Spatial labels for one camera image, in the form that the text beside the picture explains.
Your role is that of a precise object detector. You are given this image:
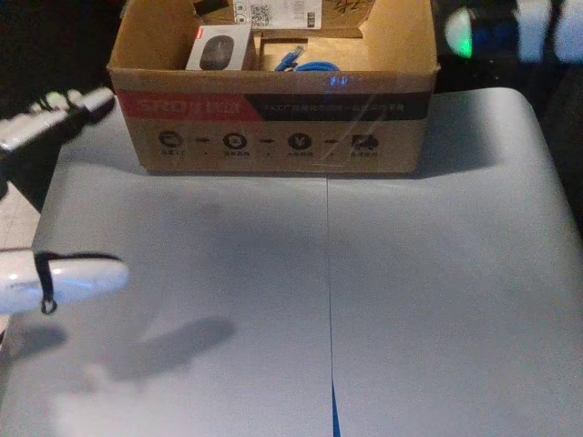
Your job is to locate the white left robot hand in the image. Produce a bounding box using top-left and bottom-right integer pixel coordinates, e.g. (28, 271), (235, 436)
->
(0, 87), (117, 155)

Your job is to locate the small dark rectangular box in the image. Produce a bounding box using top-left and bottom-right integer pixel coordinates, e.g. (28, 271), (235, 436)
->
(184, 25), (254, 72)

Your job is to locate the blue cable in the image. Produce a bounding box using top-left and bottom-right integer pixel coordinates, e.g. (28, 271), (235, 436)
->
(272, 44), (341, 75)

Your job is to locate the brown cardboard box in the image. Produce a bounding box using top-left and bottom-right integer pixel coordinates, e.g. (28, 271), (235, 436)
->
(106, 0), (441, 177)

